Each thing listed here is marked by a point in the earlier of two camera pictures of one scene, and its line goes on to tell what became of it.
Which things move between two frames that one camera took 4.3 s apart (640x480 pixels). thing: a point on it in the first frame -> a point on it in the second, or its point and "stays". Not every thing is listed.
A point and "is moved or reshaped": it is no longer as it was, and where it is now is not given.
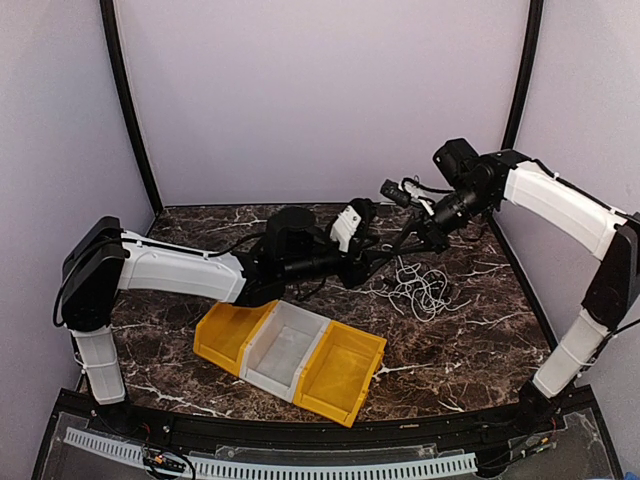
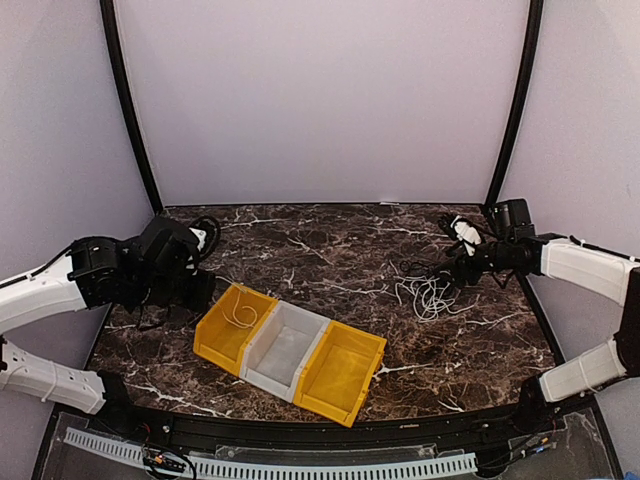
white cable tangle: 426,290 is moved or reshaped
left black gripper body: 356,269 -> 165,292
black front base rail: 558,435 stays
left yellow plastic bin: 224,334 stays
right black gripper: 428,230 -> 461,262
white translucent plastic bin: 276,353 stays
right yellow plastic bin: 336,374 stays
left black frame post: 121,82 stays
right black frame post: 526,72 stays
